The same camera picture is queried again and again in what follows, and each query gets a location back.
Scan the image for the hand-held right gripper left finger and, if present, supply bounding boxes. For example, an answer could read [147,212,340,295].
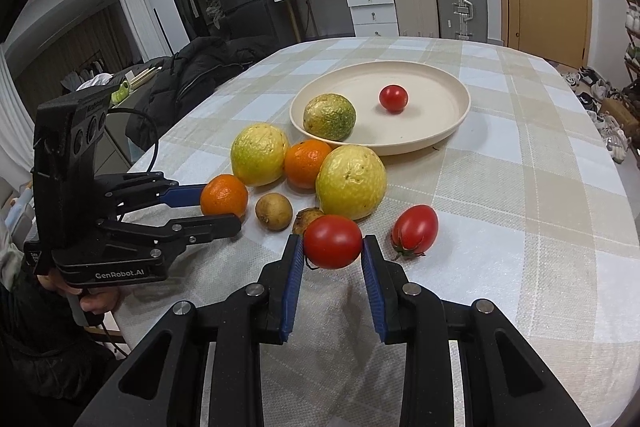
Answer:
[74,234,306,427]

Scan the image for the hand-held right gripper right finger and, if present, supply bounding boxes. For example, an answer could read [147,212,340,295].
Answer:
[362,234,593,427]

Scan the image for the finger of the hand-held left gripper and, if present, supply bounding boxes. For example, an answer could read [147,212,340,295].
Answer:
[95,171,210,220]
[97,213,242,258]

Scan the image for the orange mandarin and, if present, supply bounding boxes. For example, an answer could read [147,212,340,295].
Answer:
[284,139,333,190]
[200,174,249,219]

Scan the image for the small round brown fruit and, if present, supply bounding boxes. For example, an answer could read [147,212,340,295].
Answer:
[255,193,293,232]

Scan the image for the oblong red tomato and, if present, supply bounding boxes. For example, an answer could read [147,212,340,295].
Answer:
[391,204,440,260]

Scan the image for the small brown fruit with stem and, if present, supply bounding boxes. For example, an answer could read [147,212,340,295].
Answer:
[292,208,325,237]

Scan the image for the large yellow citrus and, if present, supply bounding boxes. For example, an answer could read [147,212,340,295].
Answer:
[315,145,388,222]

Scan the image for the green yellow citrus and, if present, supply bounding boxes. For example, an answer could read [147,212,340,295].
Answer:
[303,93,357,142]

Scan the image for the cream round plate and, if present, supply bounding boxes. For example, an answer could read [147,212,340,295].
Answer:
[289,61,472,156]

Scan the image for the small round red tomato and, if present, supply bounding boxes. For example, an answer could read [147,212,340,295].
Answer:
[378,85,409,114]

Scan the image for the person's left forearm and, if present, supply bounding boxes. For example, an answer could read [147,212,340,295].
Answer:
[0,277,131,408]

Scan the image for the person's left hand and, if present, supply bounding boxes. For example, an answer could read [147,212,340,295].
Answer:
[50,279,121,315]

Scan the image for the black jacket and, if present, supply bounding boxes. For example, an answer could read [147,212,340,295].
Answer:
[125,38,261,152]

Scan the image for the wooden sticks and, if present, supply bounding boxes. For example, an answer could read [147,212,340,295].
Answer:
[127,64,163,88]

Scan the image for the white cloth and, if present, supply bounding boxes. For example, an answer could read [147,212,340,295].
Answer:
[77,74,113,95]

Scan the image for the white drawer cabinet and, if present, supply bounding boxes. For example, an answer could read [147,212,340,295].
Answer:
[345,0,400,40]

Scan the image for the group of sneakers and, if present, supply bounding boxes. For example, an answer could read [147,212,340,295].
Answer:
[560,67,632,164]

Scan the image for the silver suitcase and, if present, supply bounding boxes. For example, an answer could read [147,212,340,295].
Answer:
[433,0,488,42]

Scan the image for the brown cardboard box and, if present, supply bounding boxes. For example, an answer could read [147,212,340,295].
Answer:
[600,97,636,128]

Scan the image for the wooden shoe rack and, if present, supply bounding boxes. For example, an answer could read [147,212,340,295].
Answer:
[620,0,640,82]

